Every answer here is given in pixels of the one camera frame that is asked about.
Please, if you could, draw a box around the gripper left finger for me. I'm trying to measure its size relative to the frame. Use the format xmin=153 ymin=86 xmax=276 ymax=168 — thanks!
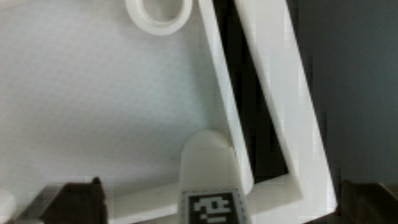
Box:
xmin=17 ymin=177 xmax=109 ymax=224

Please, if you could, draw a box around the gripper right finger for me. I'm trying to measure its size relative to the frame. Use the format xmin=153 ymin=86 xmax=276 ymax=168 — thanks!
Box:
xmin=336 ymin=179 xmax=398 ymax=224

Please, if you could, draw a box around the white desk leg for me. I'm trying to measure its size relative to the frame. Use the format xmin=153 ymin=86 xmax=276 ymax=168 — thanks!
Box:
xmin=178 ymin=130 xmax=253 ymax=224

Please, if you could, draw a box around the white desk top tray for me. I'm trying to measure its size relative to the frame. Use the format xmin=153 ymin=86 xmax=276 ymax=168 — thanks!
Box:
xmin=0 ymin=0 xmax=247 ymax=224

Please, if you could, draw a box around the white right fence block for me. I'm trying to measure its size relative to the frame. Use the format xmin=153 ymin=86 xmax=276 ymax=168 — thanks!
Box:
xmin=237 ymin=0 xmax=338 ymax=224

